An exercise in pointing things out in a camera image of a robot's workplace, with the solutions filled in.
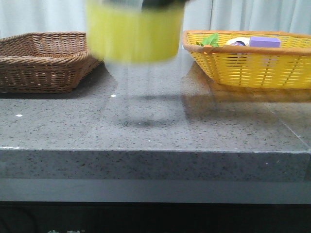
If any orange toy carrot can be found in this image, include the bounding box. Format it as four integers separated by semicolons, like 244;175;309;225
196;33;219;47

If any purple rectangular block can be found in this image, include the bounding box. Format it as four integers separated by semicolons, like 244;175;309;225
249;36;281;48

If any brown wicker basket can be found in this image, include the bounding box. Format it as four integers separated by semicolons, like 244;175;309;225
0;32;100;94

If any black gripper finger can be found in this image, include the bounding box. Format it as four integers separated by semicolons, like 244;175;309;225
142;0;188;9

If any yellow tape roll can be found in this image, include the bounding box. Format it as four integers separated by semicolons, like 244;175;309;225
86;0;185;63

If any yellow wicker basket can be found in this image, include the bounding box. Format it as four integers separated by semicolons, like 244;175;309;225
182;30;311;89

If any white curtain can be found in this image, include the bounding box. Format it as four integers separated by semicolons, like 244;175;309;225
0;0;311;38

